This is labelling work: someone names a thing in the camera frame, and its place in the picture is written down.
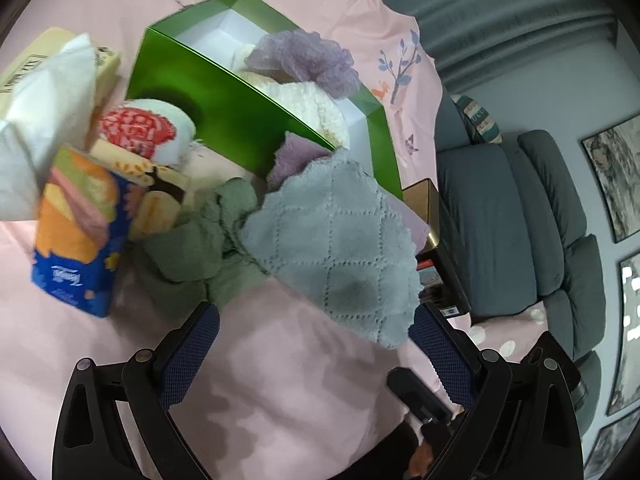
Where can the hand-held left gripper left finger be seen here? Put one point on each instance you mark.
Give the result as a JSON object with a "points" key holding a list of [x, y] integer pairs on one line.
{"points": [[190, 355]]}

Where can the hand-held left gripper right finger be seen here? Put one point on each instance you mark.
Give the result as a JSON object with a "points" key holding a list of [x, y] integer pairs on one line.
{"points": [[445, 355]]}

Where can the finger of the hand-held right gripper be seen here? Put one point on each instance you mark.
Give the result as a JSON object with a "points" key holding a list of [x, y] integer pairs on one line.
{"points": [[415, 392]]}

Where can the green fuzzy cloth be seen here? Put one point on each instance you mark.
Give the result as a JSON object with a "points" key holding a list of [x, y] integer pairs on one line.
{"points": [[195, 250]]}

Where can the grey quilted cloth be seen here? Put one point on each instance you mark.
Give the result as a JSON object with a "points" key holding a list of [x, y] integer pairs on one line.
{"points": [[335, 245]]}

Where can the blue tissue packet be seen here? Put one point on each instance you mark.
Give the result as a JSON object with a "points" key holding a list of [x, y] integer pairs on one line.
{"points": [[75, 240]]}

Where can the green cardboard box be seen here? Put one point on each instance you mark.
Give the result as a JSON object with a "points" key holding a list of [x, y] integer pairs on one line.
{"points": [[215, 105]]}

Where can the pink printed bedsheet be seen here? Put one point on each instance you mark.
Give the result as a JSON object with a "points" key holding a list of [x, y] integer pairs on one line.
{"points": [[300, 385]]}

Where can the black and gold box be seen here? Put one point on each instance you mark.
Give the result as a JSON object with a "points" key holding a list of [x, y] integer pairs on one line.
{"points": [[430, 210]]}

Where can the grey sofa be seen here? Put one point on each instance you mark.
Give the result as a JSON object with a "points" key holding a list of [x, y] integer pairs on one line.
{"points": [[500, 220]]}

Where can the beige tree print tissue packet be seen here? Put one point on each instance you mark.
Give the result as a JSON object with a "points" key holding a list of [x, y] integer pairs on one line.
{"points": [[160, 200]]}

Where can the framed landscape painting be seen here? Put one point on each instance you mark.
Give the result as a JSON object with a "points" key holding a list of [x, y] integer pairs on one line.
{"points": [[612, 452], [629, 340], [617, 180]]}

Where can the rolled white towel red print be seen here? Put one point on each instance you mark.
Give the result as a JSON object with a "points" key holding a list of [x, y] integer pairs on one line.
{"points": [[145, 127]]}

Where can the patterned cushion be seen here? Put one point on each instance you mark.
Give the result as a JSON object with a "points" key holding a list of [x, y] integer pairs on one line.
{"points": [[480, 117]]}

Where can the white fluffy cloth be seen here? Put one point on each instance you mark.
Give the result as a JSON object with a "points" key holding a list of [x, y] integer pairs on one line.
{"points": [[305, 105]]}

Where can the white tissue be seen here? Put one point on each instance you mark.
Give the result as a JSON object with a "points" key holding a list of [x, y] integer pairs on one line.
{"points": [[45, 120]]}

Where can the yellow tissue box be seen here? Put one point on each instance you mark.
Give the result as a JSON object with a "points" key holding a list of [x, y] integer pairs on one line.
{"points": [[107, 67]]}

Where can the purple mesh bath puff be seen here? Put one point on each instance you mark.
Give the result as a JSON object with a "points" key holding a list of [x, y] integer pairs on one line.
{"points": [[310, 57]]}

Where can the grey curtain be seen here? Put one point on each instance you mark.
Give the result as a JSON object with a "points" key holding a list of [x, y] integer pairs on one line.
{"points": [[500, 15]]}

